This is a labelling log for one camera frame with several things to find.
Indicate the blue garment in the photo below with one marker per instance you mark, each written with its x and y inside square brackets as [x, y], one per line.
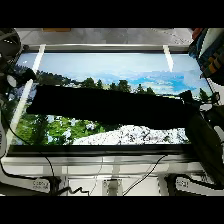
[197, 45]

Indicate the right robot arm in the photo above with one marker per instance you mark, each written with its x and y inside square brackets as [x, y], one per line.
[187, 183]

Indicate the striped garment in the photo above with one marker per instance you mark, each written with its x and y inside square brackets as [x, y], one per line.
[213, 65]

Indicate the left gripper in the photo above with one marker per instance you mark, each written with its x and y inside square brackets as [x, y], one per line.
[28, 75]

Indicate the red garment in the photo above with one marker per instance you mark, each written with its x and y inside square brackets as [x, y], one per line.
[197, 32]

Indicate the silver frame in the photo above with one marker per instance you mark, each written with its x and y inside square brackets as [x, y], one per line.
[140, 168]

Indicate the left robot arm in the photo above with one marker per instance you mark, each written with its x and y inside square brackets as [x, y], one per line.
[10, 81]

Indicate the black garment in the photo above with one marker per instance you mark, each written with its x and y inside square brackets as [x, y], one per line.
[110, 106]

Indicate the dark green garment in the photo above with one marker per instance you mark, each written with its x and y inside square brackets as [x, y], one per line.
[205, 146]

